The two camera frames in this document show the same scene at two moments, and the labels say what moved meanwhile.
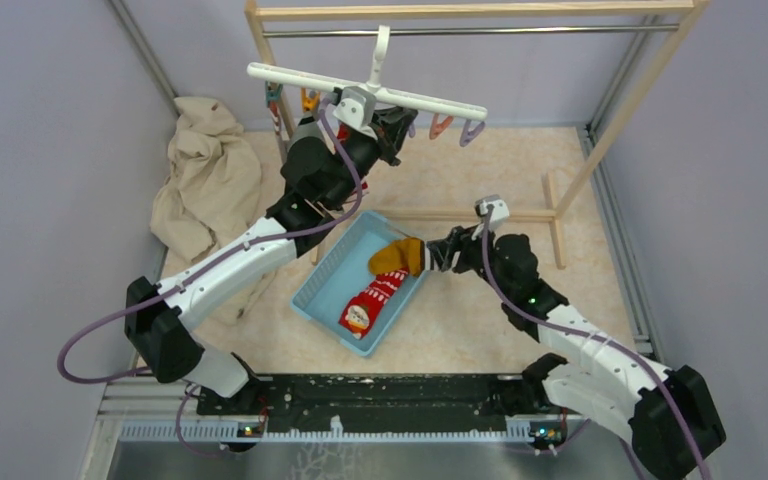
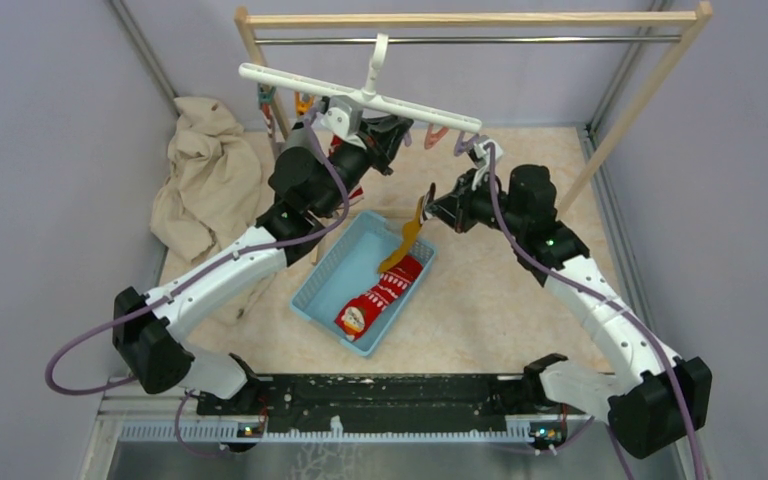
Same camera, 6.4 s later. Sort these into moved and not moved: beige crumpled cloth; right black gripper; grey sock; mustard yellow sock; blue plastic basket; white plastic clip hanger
Moved: right black gripper; mustard yellow sock; white plastic clip hanger
Not moved: grey sock; beige crumpled cloth; blue plastic basket
